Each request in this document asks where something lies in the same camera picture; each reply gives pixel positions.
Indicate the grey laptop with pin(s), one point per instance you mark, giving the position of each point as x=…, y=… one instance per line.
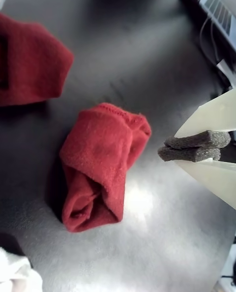
x=221, y=13

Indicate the dark red sock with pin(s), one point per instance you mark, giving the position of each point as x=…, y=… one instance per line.
x=32, y=63
x=98, y=161

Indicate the plain white sock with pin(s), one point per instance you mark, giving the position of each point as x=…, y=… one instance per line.
x=17, y=274

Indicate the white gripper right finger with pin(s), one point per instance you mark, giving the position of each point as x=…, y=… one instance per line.
x=216, y=181

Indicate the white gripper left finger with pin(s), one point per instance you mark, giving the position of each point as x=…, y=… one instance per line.
x=211, y=117

